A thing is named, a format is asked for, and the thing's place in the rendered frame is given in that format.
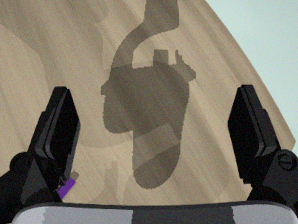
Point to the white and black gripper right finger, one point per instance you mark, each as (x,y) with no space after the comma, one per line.
(259,157)

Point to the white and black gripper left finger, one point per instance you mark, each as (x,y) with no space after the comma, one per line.
(35,175)

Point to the purple rod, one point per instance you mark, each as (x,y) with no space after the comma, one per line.
(63,190)

